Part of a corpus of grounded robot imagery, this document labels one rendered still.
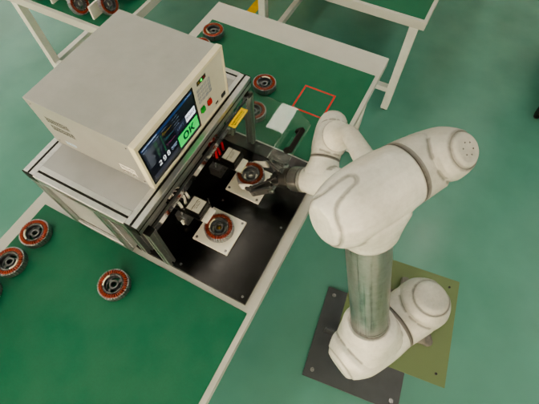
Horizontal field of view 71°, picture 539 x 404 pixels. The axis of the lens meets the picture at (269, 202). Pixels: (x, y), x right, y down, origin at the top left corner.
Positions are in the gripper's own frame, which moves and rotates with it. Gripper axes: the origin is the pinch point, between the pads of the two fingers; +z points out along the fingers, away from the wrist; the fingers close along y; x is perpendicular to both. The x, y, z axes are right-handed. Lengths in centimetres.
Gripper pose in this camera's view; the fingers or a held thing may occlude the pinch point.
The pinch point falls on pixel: (251, 175)
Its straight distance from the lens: 149.6
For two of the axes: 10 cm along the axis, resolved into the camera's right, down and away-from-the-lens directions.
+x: -4.6, -6.2, -6.4
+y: 4.7, -7.8, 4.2
